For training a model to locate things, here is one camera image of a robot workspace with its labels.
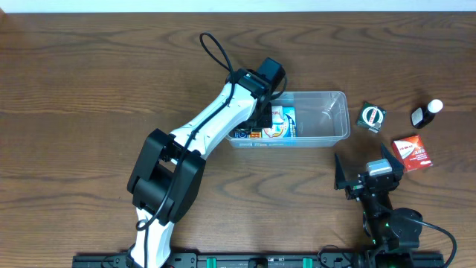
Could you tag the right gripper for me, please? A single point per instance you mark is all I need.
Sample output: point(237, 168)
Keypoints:
point(341, 182)

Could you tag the green Zam-Buk box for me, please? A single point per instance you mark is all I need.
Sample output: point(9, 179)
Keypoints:
point(371, 117)

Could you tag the clear plastic container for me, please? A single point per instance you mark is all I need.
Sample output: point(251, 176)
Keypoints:
point(322, 119)

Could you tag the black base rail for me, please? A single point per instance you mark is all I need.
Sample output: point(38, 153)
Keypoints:
point(323, 259)

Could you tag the red medicine box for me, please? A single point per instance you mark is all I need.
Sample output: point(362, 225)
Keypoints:
point(411, 153)

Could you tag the blue Kool Fever box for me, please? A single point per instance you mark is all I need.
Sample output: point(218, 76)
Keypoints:
point(287, 129)

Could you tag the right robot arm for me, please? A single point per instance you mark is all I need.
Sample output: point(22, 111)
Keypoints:
point(395, 231)

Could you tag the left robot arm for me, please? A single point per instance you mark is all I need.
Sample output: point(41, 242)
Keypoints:
point(167, 175)

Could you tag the white Panadol box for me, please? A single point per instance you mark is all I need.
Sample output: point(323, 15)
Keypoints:
point(277, 114)

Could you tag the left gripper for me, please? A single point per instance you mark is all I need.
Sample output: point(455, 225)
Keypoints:
point(264, 119)

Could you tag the dark bottle white cap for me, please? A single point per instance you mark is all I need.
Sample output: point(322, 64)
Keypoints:
point(424, 115)

